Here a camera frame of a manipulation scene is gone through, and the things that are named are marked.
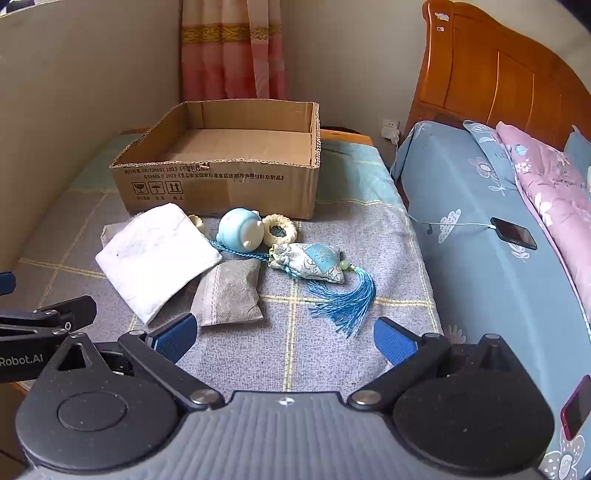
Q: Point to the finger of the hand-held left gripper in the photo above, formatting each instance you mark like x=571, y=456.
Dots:
x=69, y=311
x=7, y=282

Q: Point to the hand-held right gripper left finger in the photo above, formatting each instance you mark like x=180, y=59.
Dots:
x=178, y=334

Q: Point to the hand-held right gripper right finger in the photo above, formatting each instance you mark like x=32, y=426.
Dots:
x=392, y=341

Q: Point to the white cloth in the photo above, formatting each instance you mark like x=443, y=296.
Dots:
x=152, y=258

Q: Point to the blue embroidered sachet with tassel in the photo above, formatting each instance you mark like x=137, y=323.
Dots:
x=314, y=261

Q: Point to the cream scrunchie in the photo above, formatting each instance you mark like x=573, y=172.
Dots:
x=288, y=230
x=197, y=222

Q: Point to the light blue teapot toy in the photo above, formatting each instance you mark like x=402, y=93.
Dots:
x=235, y=228

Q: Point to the cardboard box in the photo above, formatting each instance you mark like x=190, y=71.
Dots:
x=221, y=184

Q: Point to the blue floral bed sheet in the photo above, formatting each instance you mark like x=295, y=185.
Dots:
x=461, y=277

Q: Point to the plaid blanket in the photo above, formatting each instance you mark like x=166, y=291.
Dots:
x=369, y=221

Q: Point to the black smartphone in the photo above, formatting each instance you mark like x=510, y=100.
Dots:
x=515, y=233

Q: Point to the red smartphone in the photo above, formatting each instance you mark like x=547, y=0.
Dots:
x=577, y=410

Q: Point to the white charger plug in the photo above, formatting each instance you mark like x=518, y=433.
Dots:
x=394, y=136

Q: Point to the wooden bedside table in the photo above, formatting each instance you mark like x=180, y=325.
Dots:
x=351, y=138

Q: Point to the blue floral pillow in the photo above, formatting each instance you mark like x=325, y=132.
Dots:
x=489, y=152

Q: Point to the pink floral pillow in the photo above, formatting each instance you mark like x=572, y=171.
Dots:
x=549, y=194

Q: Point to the plain blue pillow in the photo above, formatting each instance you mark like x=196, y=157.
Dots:
x=579, y=150

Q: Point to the pink patterned curtain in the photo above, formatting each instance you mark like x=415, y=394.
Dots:
x=231, y=55

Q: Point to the wooden headboard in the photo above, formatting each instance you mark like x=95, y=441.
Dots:
x=498, y=74

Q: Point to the white wall socket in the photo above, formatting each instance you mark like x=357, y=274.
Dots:
x=390, y=123

